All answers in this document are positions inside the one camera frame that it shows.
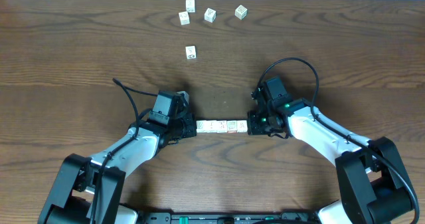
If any wooden block green side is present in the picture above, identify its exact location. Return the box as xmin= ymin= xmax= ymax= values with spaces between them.
xmin=196 ymin=120 xmax=207 ymax=133

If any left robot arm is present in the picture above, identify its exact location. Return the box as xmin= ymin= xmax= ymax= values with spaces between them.
xmin=38 ymin=91 xmax=197 ymax=223

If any wooden block soccer ball yellow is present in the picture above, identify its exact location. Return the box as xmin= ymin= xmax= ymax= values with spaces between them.
xmin=185 ymin=46 xmax=197 ymax=59

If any wooden block far back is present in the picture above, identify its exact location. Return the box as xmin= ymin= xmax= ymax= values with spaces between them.
xmin=185 ymin=0 xmax=196 ymax=13

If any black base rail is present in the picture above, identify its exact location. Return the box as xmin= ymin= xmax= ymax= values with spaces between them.
xmin=136 ymin=211 xmax=321 ymax=224

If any wooden block blue side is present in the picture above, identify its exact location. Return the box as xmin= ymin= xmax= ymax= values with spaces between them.
xmin=216 ymin=120 xmax=228 ymax=133
xmin=205 ymin=120 xmax=217 ymax=133

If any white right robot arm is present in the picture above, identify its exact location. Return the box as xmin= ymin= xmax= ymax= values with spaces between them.
xmin=248 ymin=97 xmax=420 ymax=223

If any wooden block letter A green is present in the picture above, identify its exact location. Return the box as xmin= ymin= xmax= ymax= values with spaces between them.
xmin=236 ymin=120 xmax=248 ymax=133

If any wooden block number 3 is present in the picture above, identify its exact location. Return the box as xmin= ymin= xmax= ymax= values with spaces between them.
xmin=204 ymin=8 xmax=216 ymax=23

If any wooden block snail letter Y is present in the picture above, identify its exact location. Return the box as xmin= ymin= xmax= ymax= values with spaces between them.
xmin=226 ymin=120 xmax=238 ymax=134

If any wooden block red M side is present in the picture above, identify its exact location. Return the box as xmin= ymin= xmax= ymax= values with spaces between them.
xmin=179 ymin=11 xmax=190 ymax=25

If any wooden block number 6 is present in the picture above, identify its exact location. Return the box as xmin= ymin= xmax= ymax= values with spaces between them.
xmin=234 ymin=5 xmax=248 ymax=20

